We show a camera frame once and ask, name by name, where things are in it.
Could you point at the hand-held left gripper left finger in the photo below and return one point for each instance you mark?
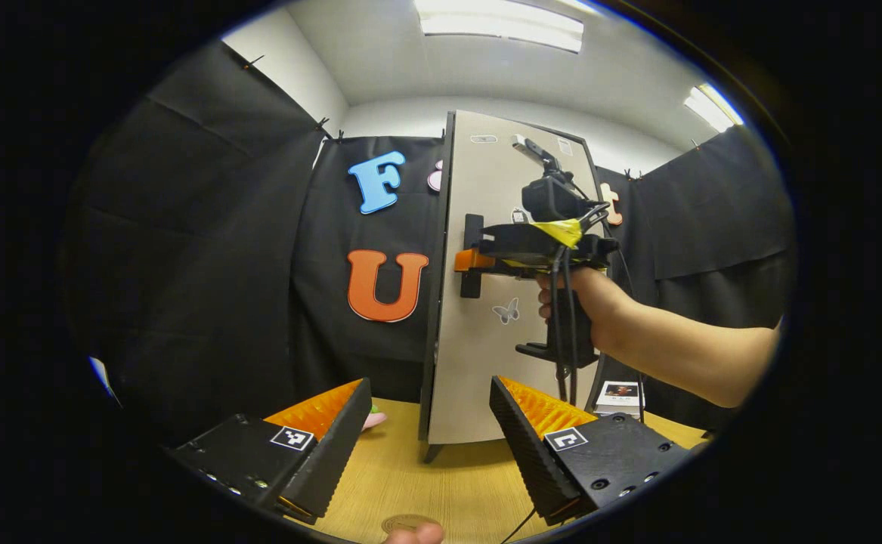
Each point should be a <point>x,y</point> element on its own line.
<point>331,453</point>

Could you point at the pink plush toy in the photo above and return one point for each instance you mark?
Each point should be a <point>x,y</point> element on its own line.
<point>374,419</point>

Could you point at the white cover book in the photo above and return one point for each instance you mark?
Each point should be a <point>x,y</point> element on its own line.
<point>620,393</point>

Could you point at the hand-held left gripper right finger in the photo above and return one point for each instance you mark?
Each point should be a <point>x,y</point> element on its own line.
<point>527,453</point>

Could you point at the small ceiling light panel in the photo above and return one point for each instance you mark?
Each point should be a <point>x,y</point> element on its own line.
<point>713,107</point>

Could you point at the black backdrop cloth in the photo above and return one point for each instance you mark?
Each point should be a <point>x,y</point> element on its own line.
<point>221,264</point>

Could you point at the long ceiling light panel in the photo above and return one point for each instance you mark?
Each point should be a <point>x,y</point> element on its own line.
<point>501,23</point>

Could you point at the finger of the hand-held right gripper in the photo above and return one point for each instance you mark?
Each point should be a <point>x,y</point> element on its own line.
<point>509,242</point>

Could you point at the grey cabinet door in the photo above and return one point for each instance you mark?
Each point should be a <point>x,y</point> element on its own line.
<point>486,363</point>

